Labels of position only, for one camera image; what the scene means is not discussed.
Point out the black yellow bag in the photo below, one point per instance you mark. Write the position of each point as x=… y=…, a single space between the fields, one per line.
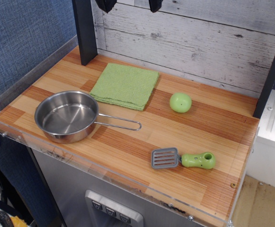
x=9 y=217

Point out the green folded napkin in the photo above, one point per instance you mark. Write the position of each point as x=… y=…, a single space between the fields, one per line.
x=125 y=86

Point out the green toy ball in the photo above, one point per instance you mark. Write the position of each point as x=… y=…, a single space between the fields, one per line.
x=180 y=102

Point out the grey spatula green handle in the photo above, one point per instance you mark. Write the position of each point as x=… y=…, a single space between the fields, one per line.
x=170 y=158

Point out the dark left post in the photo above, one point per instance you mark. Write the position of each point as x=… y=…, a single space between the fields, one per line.
x=85 y=30

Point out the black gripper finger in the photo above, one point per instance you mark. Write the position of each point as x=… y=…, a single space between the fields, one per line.
x=155 y=5
x=106 y=5

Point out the white ribbed box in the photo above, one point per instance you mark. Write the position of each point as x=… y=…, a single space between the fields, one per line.
x=261 y=163

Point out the dark right post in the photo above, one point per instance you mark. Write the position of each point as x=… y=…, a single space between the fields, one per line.
x=265 y=93

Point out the stainless steel pot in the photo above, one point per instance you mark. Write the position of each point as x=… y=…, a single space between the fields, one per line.
x=70 y=116

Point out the silver button panel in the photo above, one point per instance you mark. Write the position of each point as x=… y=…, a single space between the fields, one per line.
x=107 y=212

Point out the dark post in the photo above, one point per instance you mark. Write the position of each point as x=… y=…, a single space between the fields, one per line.
x=85 y=30
x=265 y=93

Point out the clear acrylic edge guard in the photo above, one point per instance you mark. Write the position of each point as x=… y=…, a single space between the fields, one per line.
x=116 y=163

